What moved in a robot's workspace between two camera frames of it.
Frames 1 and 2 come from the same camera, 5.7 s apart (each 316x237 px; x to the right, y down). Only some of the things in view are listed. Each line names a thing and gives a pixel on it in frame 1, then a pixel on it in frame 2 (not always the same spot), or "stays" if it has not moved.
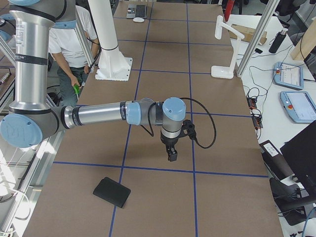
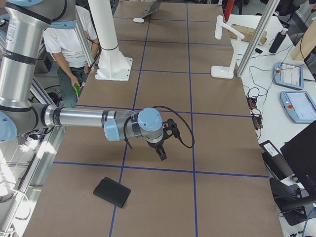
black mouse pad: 112,191 stays
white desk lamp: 224,72 stays
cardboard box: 248,32 stays
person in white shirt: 66,47 stays
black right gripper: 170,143 -> 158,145
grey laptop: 134,11 -> 154,7
